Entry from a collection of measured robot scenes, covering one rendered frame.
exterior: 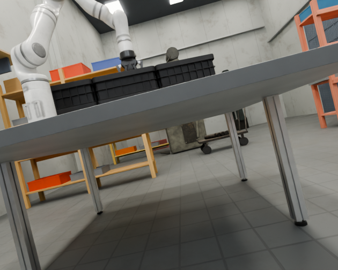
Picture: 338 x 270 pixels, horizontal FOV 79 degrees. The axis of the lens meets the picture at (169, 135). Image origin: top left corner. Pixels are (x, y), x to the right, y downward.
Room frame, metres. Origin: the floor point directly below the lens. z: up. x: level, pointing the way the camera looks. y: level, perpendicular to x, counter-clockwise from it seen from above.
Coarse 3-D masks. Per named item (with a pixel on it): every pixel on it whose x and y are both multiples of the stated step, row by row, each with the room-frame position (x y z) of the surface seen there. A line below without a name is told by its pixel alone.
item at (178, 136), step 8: (168, 48) 6.05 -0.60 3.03; (176, 48) 6.06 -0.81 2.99; (168, 56) 6.02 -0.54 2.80; (176, 56) 6.04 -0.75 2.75; (200, 120) 6.00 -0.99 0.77; (168, 128) 5.94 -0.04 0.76; (176, 128) 5.95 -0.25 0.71; (184, 128) 5.95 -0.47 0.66; (192, 128) 5.96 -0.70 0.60; (200, 128) 5.99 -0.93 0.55; (168, 136) 5.95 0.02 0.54; (176, 136) 5.95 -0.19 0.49; (184, 136) 5.95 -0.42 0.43; (192, 136) 5.96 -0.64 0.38; (200, 136) 5.99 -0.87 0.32; (176, 144) 5.94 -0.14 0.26; (184, 144) 5.96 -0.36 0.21; (192, 144) 5.97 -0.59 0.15; (200, 144) 5.99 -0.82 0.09; (168, 152) 6.28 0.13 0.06; (176, 152) 5.96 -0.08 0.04
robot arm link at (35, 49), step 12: (36, 12) 0.84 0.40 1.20; (48, 12) 0.86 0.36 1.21; (36, 24) 0.81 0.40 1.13; (48, 24) 0.84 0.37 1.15; (36, 36) 0.78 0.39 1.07; (48, 36) 0.83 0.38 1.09; (24, 48) 0.74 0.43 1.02; (36, 48) 0.76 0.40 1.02; (48, 48) 0.82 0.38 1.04; (36, 60) 0.76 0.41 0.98
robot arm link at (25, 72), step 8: (16, 48) 0.75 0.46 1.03; (16, 56) 0.75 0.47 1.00; (16, 64) 0.76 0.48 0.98; (24, 64) 0.77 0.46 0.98; (16, 72) 0.76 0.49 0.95; (24, 72) 0.76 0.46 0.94; (32, 72) 0.80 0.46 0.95; (24, 80) 0.75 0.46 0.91; (32, 80) 0.75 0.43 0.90; (40, 80) 0.77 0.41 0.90; (48, 80) 0.81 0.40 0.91
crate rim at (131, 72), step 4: (140, 68) 0.97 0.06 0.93; (144, 68) 0.97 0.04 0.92; (148, 68) 0.97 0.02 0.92; (152, 68) 0.98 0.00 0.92; (120, 72) 0.96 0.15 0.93; (124, 72) 0.96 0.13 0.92; (128, 72) 0.96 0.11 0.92; (132, 72) 0.96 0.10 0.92; (136, 72) 0.97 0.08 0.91; (140, 72) 0.97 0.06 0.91; (100, 76) 0.95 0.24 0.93; (104, 76) 0.95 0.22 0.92; (108, 76) 0.95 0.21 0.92; (112, 76) 0.95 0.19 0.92; (116, 76) 0.96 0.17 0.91; (120, 76) 0.96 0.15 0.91; (124, 76) 0.96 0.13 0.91; (92, 80) 0.95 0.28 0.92; (96, 80) 0.94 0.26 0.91; (100, 80) 0.95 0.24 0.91
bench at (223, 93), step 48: (336, 48) 0.44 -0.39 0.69; (144, 96) 0.47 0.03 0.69; (192, 96) 0.46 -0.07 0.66; (240, 96) 0.69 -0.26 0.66; (0, 144) 0.49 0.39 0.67; (48, 144) 0.71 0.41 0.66; (96, 144) 1.78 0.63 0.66; (288, 144) 1.00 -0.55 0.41; (96, 192) 2.01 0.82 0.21; (288, 192) 1.02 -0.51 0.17
